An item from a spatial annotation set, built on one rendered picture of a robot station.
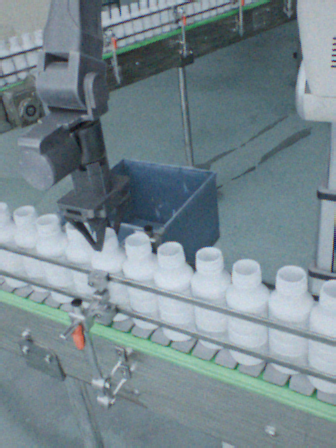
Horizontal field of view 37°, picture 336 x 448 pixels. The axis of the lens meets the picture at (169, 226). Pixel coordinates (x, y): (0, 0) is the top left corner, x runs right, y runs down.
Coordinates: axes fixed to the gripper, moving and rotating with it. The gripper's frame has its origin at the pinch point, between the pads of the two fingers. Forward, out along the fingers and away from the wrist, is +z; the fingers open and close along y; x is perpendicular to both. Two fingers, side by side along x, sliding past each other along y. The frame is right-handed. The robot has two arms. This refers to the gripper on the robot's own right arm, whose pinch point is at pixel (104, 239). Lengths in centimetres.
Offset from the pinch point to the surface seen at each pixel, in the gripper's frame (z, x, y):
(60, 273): 8.3, -9.9, 2.0
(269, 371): 15.2, 27.6, 1.9
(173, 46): 23, -92, -185
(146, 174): 25, -33, -60
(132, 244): 0.5, 4.4, -1.1
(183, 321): 10.7, 13.9, 1.8
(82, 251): 2.9, -4.5, 0.9
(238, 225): 115, -51, -167
